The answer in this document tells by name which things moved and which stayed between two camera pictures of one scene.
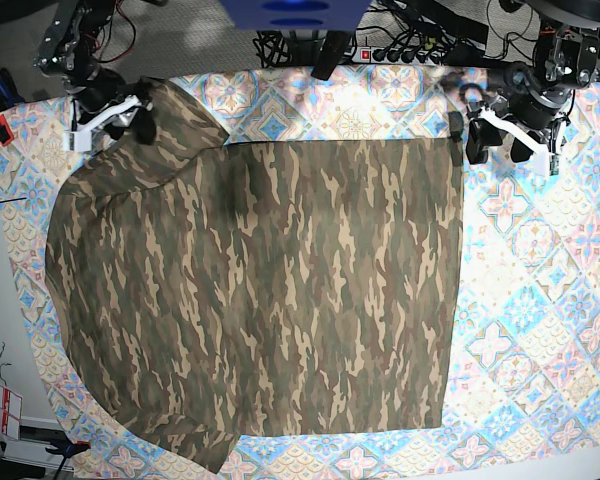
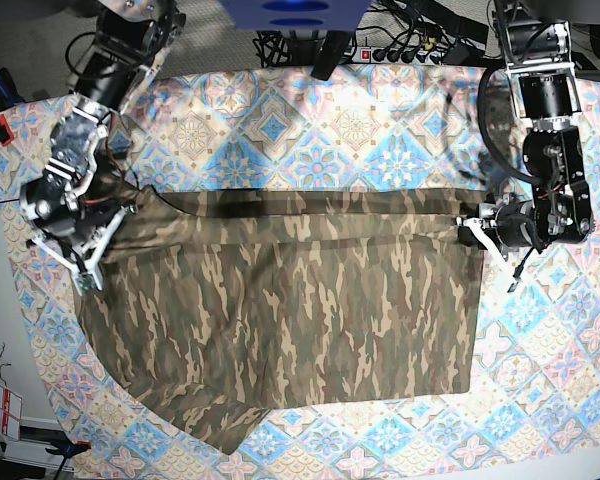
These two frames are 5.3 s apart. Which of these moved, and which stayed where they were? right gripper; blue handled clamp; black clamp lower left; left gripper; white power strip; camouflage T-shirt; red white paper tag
Moved: camouflage T-shirt; right gripper; left gripper
Stayed: blue handled clamp; red white paper tag; black clamp lower left; white power strip
